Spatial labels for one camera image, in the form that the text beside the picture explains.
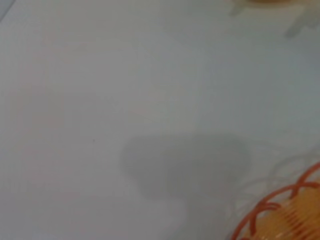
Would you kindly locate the yellow banana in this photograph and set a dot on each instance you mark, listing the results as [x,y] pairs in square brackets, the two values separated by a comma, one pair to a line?
[261,1]

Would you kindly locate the orange woven plastic basket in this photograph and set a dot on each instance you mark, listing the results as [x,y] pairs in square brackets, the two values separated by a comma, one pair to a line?
[300,212]

